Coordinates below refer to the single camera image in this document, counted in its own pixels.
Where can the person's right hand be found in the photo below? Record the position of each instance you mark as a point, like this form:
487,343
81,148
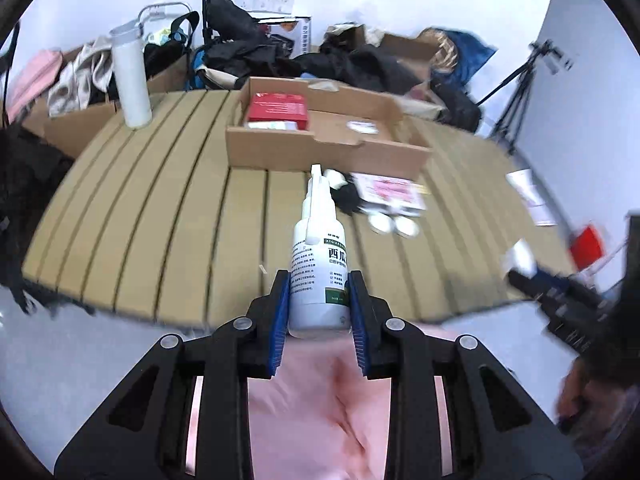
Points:
577,395

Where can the pink bag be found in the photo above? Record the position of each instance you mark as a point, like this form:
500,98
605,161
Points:
35,77

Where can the small black toy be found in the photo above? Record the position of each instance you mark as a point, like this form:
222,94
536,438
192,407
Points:
350,199

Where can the wicker ball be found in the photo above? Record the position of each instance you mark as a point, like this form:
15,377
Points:
444,50

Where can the white metal rack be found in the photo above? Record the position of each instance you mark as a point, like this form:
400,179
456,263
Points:
160,7

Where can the red box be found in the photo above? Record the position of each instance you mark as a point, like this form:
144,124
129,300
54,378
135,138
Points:
277,107

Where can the open cardboard box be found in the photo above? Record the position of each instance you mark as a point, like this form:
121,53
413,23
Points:
405,45

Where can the pile of dark clothes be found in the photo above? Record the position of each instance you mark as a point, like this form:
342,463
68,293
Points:
235,35

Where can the black tripod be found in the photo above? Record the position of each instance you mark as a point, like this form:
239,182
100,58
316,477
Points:
520,90

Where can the pink printed packet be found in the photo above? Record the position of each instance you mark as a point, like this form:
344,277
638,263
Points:
390,192

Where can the small white packet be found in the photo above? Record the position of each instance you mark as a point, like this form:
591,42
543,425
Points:
363,127

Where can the printed paper sheet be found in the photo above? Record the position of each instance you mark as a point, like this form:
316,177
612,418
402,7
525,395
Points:
530,195

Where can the white spray bottle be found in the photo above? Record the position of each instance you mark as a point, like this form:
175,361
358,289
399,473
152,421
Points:
320,270

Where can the blue bag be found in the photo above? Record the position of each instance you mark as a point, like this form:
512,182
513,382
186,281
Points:
472,55

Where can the white thermos bottle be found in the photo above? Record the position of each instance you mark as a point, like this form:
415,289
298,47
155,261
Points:
130,85

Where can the dark cloth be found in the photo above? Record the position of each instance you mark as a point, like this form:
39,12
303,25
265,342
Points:
30,185

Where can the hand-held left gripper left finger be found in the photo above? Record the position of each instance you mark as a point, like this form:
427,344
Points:
281,320

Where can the white wall socket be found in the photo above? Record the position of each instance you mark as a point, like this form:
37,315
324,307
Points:
265,2

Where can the small white object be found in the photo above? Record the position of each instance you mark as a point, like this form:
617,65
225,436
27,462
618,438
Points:
332,177

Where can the printed appliance box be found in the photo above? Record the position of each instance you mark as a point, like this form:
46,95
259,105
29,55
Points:
295,35

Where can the black jacket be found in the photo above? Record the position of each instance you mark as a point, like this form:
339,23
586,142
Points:
360,67

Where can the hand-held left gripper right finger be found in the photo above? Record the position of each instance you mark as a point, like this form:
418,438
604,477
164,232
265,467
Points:
356,320

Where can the black travel bag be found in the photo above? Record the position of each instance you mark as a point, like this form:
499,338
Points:
457,107

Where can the black light stand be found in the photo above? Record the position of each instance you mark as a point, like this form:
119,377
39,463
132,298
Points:
206,5

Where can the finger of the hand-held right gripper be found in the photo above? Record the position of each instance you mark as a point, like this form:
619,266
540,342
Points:
550,287
570,327

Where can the cardboard tray box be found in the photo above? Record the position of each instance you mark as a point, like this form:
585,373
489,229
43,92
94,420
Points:
280,147

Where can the large cardboard box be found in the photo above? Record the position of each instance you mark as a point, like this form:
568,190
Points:
75,127

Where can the small white bottle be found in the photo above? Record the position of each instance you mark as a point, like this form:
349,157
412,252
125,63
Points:
520,256

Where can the person's pink trousers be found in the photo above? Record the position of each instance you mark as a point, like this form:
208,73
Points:
310,410

